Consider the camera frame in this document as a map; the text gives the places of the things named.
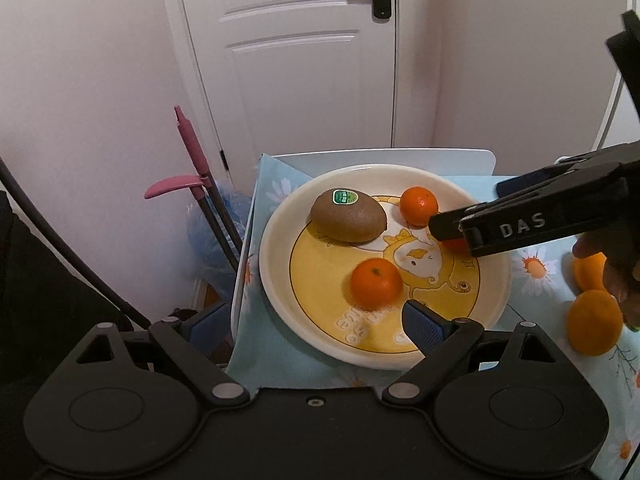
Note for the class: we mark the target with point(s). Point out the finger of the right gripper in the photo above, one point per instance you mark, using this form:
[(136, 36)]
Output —
[(447, 225), (545, 182)]

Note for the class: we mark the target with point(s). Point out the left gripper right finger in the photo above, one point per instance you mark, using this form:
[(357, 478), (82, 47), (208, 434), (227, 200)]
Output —
[(444, 345)]

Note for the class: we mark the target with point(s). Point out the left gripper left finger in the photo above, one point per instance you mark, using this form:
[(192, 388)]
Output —
[(188, 345)]

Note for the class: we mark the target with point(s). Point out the red tomato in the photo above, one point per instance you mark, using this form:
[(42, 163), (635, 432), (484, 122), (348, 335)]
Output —
[(458, 246)]

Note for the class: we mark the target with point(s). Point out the small orange mandarin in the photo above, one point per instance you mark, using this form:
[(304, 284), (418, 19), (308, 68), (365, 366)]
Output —
[(418, 205)]

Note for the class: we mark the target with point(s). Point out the large orange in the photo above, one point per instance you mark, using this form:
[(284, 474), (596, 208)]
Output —
[(588, 272), (594, 323)]

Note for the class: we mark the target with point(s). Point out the right hand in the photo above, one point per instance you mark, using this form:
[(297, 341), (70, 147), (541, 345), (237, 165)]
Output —
[(621, 270)]

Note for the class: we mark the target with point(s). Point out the blue daisy tablecloth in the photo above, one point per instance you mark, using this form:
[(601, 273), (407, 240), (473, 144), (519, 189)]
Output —
[(268, 354)]

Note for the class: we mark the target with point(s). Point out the white wardrobe sliding door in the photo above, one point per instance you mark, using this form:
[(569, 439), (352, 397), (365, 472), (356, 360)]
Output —
[(620, 123)]

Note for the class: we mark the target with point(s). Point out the brown kiwi with sticker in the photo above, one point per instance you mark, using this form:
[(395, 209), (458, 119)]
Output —
[(348, 216)]

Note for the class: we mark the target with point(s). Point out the white yellow cartoon plate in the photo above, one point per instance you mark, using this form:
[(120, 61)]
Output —
[(338, 260)]

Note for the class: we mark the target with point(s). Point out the black garment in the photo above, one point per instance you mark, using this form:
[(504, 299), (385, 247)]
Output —
[(45, 312)]

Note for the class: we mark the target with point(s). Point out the white panel door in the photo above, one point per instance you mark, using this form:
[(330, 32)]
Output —
[(297, 76)]

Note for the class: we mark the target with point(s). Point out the black clothes rack pole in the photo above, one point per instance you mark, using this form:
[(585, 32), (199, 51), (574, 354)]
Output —
[(65, 251)]

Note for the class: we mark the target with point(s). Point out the pink dustpan handle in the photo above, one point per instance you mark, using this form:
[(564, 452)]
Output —
[(195, 184)]

